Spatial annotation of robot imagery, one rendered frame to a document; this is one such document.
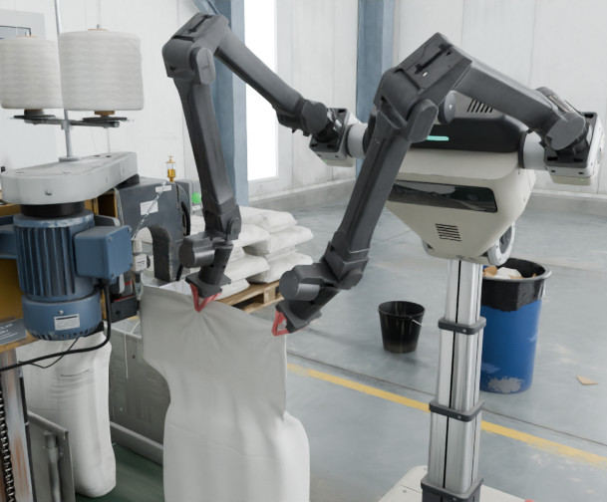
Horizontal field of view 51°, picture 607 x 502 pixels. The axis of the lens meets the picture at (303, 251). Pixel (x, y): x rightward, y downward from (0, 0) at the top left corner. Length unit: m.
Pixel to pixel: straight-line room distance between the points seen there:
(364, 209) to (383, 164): 0.10
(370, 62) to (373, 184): 9.11
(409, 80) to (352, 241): 0.33
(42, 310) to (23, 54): 0.58
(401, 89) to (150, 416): 1.69
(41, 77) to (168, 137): 5.63
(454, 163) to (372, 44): 8.71
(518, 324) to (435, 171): 2.09
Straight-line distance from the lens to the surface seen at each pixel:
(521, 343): 3.59
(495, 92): 1.14
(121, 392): 2.51
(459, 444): 1.96
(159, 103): 7.10
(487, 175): 1.49
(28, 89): 1.59
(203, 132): 1.37
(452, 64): 1.02
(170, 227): 1.75
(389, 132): 1.05
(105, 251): 1.28
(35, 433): 1.93
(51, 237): 1.32
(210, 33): 1.33
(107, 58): 1.37
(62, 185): 1.28
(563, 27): 9.41
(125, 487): 2.19
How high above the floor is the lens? 1.57
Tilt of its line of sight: 14 degrees down
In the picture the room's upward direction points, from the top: straight up
